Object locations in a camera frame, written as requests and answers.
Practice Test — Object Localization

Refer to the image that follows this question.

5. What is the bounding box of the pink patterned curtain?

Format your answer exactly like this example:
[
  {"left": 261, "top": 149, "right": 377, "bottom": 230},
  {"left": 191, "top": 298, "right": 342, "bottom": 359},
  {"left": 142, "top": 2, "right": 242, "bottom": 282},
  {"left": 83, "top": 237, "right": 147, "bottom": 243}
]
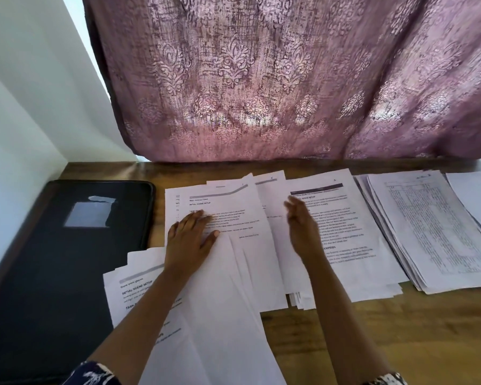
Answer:
[{"left": 82, "top": 0, "right": 481, "bottom": 164}]

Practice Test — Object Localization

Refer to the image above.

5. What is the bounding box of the person's right hand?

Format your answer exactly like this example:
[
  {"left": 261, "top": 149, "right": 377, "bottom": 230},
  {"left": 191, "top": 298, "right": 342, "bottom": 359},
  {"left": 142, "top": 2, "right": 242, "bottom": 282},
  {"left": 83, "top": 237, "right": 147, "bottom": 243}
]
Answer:
[{"left": 284, "top": 195, "right": 327, "bottom": 267}]

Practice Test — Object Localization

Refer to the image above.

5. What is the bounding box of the table-print paper pile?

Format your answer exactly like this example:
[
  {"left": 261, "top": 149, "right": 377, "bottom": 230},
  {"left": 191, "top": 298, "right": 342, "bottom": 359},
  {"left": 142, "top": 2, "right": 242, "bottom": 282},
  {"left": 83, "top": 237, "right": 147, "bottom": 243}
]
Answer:
[{"left": 354, "top": 169, "right": 481, "bottom": 296}]

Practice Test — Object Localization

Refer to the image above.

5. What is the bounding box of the white curtain lining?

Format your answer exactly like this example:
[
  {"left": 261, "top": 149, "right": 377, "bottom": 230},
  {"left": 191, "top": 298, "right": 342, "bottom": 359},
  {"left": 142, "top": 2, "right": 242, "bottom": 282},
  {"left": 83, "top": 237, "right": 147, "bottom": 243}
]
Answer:
[{"left": 0, "top": 0, "right": 139, "bottom": 164}]

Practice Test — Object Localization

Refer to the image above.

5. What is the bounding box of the person's left hand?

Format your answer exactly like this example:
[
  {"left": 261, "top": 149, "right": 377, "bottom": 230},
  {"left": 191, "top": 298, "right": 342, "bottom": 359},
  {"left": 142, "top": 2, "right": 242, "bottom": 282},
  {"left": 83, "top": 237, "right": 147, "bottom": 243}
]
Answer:
[{"left": 164, "top": 209, "right": 221, "bottom": 281}]

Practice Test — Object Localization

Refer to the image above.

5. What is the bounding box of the stack of printed papers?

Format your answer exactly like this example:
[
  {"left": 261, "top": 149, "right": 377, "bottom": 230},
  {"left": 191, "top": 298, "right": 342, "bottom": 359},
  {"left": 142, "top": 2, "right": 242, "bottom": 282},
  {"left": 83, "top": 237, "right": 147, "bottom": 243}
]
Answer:
[{"left": 102, "top": 236, "right": 289, "bottom": 385}]

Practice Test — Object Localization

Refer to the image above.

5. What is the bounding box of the grey-header text paper pile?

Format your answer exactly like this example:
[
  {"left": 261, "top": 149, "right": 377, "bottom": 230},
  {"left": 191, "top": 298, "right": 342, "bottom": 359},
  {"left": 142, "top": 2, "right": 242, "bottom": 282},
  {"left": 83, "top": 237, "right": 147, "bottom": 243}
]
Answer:
[{"left": 164, "top": 170, "right": 290, "bottom": 313}]

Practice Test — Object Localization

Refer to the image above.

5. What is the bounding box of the person's right forearm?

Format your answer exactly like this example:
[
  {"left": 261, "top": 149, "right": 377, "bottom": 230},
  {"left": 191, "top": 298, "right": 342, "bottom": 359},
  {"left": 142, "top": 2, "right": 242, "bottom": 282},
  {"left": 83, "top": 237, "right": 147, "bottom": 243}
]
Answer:
[{"left": 306, "top": 259, "right": 398, "bottom": 385}]

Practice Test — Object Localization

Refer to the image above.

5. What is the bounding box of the person's left forearm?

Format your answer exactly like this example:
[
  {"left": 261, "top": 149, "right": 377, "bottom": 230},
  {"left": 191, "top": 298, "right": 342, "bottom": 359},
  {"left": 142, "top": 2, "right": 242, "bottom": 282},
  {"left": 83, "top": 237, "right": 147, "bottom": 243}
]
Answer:
[{"left": 87, "top": 270, "right": 195, "bottom": 385}]

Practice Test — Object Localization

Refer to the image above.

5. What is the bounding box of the black folder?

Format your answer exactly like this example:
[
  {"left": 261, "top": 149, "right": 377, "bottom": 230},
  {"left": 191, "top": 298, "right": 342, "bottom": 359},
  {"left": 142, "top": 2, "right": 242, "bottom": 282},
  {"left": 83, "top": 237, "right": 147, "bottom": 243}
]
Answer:
[{"left": 0, "top": 179, "right": 157, "bottom": 384}]

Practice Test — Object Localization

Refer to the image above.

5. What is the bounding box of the dark-header text paper pile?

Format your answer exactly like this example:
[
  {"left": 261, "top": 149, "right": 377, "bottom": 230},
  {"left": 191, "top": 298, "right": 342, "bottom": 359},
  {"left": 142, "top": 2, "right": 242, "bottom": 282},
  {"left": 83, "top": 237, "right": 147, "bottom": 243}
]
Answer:
[{"left": 260, "top": 167, "right": 409, "bottom": 311}]

